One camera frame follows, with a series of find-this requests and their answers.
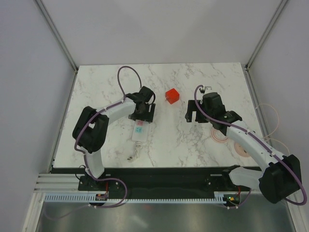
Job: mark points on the aluminium rail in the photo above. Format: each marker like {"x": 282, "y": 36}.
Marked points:
{"x": 56, "y": 183}

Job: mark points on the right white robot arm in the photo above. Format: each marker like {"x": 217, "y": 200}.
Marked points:
{"x": 279, "y": 175}

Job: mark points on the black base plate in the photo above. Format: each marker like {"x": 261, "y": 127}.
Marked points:
{"x": 161, "y": 182}

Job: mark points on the aluminium frame post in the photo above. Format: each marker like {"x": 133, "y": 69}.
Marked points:
{"x": 271, "y": 24}
{"x": 48, "y": 19}

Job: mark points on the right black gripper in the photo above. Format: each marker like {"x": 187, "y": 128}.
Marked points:
{"x": 192, "y": 107}

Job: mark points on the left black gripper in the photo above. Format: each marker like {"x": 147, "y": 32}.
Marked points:
{"x": 147, "y": 116}

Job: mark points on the red cube socket adapter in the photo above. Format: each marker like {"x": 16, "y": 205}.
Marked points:
{"x": 172, "y": 96}

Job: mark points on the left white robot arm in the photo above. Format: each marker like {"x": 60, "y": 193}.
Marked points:
{"x": 91, "y": 128}

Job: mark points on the pink round socket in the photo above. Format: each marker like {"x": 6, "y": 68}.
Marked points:
{"x": 240, "y": 151}

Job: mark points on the white power strip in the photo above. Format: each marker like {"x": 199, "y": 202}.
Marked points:
{"x": 140, "y": 131}

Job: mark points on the right aluminium frame post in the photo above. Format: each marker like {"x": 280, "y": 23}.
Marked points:
{"x": 271, "y": 24}

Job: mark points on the white slotted cable duct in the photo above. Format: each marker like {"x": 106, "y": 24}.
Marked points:
{"x": 95, "y": 198}

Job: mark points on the left aluminium frame post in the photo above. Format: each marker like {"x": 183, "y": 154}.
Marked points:
{"x": 48, "y": 19}

